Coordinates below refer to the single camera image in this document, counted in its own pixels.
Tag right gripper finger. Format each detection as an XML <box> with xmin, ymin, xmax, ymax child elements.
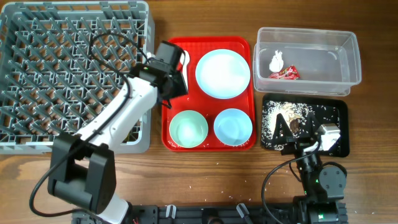
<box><xmin>306</xmin><ymin>113</ymin><xmax>320</xmax><ymax>137</ymax></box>
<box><xmin>272</xmin><ymin>113</ymin><xmax>294</xmax><ymax>145</ymax></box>

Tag food scraps and rice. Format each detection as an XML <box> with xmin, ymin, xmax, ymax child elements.
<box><xmin>261</xmin><ymin>100</ymin><xmax>340</xmax><ymax>151</ymax></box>

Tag white plastic spoon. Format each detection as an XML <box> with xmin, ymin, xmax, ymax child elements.
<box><xmin>180</xmin><ymin>50</ymin><xmax>190</xmax><ymax>90</ymax></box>

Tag green bowl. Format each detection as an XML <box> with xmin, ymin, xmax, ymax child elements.
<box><xmin>169</xmin><ymin>110</ymin><xmax>209</xmax><ymax>148</ymax></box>

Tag light blue bowl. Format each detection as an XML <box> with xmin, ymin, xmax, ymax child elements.
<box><xmin>213</xmin><ymin>108</ymin><xmax>253</xmax><ymax>147</ymax></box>

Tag light blue plate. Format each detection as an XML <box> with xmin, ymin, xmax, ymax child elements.
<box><xmin>195</xmin><ymin>49</ymin><xmax>251</xmax><ymax>100</ymax></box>

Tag red snack wrapper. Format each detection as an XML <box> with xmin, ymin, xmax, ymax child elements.
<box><xmin>269</xmin><ymin>65</ymin><xmax>300</xmax><ymax>80</ymax></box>

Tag white napkin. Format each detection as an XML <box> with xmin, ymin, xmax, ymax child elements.
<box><xmin>269</xmin><ymin>50</ymin><xmax>284</xmax><ymax>73</ymax></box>

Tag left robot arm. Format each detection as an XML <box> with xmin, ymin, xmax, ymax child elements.
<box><xmin>47</xmin><ymin>41</ymin><xmax>188</xmax><ymax>223</ymax></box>

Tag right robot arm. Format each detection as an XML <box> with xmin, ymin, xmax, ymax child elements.
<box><xmin>272</xmin><ymin>113</ymin><xmax>347</xmax><ymax>203</ymax></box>

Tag black plastic tray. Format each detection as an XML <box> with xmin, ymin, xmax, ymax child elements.
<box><xmin>261</xmin><ymin>93</ymin><xmax>350</xmax><ymax>157</ymax></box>

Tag red plastic tray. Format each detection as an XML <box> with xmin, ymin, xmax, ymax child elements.
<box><xmin>161</xmin><ymin>36</ymin><xmax>257</xmax><ymax>152</ymax></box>

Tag clear plastic bin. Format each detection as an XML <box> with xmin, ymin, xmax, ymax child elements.
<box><xmin>252</xmin><ymin>27</ymin><xmax>362</xmax><ymax>96</ymax></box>

